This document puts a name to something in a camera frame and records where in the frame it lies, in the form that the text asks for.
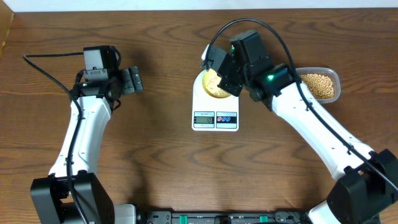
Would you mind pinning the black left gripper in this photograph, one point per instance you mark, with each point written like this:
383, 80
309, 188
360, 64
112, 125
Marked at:
130, 86

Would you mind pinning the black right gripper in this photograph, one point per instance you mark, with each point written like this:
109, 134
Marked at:
225, 84

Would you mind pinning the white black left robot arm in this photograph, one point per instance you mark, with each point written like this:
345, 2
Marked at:
72, 193

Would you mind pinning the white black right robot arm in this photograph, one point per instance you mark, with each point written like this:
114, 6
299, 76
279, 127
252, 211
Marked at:
366, 181

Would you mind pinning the yellow bowl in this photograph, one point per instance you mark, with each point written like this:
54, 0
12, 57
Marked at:
211, 87

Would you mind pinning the soybeans in yellow bowl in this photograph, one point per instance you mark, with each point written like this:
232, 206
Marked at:
214, 87

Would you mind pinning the white digital kitchen scale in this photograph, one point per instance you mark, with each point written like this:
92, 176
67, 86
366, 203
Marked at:
213, 114

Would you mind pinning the soybeans pile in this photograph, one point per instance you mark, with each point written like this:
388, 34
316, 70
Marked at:
320, 86

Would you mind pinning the clear plastic container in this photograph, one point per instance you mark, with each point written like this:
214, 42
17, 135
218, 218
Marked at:
327, 72

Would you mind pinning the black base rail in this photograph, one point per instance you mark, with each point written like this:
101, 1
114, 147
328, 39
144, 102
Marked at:
170, 217

